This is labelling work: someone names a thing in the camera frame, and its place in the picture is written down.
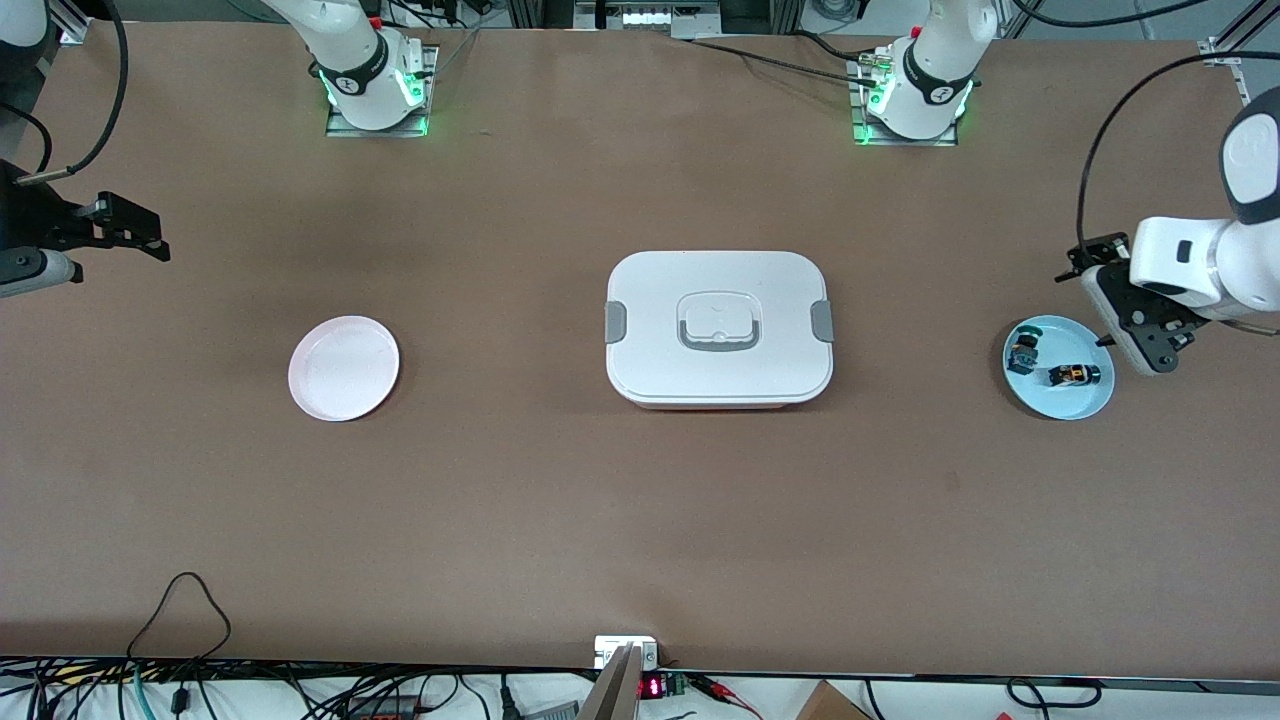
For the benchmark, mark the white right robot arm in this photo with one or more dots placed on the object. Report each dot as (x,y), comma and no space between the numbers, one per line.
(350,60)

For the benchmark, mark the green push-button switch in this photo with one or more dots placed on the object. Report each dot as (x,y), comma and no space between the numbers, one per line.
(1022,358)

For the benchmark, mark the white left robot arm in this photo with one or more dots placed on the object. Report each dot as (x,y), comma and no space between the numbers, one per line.
(1180,260)

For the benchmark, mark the red LED display module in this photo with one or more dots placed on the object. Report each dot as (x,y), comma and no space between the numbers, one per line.
(652,688)

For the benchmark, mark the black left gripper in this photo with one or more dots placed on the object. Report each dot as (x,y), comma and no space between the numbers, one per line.
(1103,253)

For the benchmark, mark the brown cardboard box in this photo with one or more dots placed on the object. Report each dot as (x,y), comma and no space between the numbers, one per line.
(825,705)

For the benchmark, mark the aluminium camera stand bar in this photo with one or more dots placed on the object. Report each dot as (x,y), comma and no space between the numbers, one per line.
(618,690)

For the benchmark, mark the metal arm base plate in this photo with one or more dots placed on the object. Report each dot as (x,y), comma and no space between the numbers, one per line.
(380,131)
(905,142)

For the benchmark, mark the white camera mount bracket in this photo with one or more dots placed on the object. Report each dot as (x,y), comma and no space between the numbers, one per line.
(610,648)

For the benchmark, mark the aluminium frame profile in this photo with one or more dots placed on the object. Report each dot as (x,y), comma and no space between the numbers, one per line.
(72,20)
(1225,52)

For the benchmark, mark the light blue round plate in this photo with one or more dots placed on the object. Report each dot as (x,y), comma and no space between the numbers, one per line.
(1040,400)

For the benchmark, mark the red clip test lead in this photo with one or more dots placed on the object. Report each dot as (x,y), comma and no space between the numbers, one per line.
(725,692)

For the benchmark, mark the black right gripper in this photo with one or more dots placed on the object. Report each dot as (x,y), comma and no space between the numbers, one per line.
(38,222)

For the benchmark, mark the white lidded storage box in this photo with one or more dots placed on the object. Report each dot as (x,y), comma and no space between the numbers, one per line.
(650,300)

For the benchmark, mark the pink round plate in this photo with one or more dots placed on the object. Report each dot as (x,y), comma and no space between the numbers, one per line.
(343,370)

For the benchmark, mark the silver control unit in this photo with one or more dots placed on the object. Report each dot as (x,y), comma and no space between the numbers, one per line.
(645,18)

